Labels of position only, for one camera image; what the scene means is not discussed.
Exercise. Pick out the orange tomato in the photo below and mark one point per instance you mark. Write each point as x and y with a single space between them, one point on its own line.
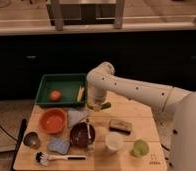
55 95

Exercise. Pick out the dark maroon bowl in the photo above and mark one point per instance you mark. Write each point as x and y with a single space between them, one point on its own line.
79 135

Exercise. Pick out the brown black sponge block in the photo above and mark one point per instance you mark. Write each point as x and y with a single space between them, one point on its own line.
120 126

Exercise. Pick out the red bowl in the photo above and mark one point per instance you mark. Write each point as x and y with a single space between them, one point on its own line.
53 121

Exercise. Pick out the metal cup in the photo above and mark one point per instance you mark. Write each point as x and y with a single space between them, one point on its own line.
32 140

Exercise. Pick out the grey cloth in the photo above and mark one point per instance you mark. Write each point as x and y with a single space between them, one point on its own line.
75 116

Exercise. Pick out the green cup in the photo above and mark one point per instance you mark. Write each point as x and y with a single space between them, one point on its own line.
140 148

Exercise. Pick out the white dish brush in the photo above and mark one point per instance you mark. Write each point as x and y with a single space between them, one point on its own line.
44 158

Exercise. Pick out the white spoon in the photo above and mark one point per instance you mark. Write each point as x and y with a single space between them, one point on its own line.
88 131

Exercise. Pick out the green plastic tray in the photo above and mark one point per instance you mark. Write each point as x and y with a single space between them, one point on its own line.
67 84

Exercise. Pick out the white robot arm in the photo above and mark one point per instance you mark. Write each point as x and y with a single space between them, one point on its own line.
169 99

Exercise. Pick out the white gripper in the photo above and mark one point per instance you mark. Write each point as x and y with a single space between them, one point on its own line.
96 99

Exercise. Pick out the blue sponge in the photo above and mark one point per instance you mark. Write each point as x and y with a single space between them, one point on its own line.
58 145

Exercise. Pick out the white cup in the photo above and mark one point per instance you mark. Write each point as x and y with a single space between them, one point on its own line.
114 141

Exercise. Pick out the metal frame stand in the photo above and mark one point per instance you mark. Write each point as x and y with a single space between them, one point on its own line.
85 12

